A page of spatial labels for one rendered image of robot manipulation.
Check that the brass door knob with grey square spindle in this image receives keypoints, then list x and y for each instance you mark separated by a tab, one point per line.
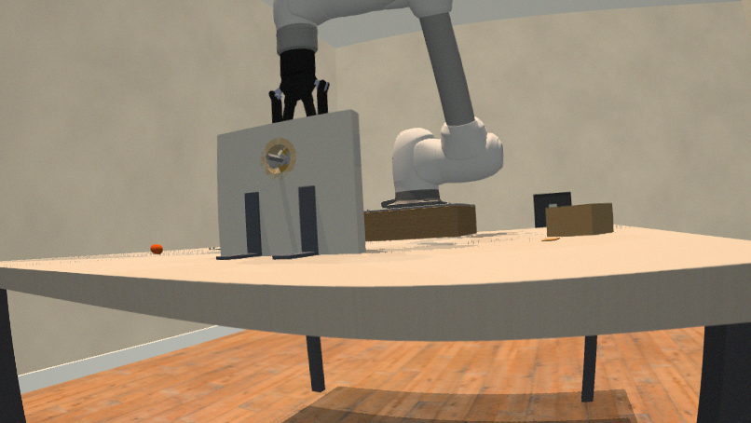
279	159

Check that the grey panel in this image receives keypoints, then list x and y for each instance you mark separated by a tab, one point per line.
322	154

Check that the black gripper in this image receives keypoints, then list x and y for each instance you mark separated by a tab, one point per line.
297	72

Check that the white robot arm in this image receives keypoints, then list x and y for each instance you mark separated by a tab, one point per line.
466	152

